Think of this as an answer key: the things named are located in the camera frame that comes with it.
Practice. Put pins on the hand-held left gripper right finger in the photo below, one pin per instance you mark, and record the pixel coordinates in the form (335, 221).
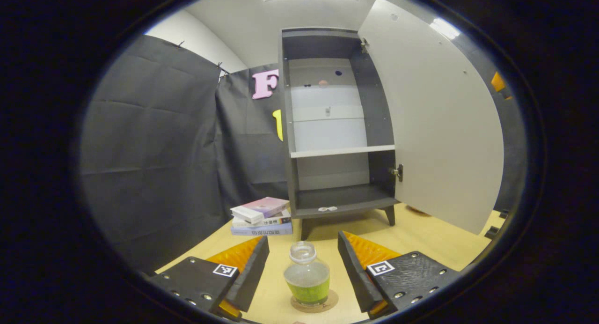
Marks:
(356, 277)

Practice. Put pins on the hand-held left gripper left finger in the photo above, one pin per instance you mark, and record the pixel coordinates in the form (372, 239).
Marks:
(252, 277)

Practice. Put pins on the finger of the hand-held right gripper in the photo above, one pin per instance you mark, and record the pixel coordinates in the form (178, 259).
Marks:
(498, 82)

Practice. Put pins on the clear bottle green liquid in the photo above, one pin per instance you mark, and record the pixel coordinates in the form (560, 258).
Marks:
(306, 277)

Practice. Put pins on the round cork coaster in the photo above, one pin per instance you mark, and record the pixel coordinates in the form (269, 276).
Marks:
(312, 310)

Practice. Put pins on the light grey cabinet door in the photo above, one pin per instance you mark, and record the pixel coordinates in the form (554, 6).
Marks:
(435, 127)

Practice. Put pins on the dark grey cabinet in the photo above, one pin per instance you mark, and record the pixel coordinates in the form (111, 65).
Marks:
(327, 195)

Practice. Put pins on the metal door hinge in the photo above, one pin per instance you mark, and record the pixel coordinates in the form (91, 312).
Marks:
(398, 172)
(363, 45)

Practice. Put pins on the white cabinet shelf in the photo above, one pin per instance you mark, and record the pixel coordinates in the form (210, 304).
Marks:
(341, 151)

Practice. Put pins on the blue book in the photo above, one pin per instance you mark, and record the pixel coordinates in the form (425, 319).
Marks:
(262, 231)

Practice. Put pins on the white book striped spine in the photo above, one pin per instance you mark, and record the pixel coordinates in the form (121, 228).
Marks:
(276, 219)

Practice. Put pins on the ceiling light panel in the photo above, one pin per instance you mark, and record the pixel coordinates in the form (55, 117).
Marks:
(444, 28)

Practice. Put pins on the black backdrop cloth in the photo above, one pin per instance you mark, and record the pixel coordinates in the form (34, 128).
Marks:
(154, 150)

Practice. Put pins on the black table edge bracket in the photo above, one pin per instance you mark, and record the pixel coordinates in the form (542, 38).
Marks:
(491, 232)
(503, 215)

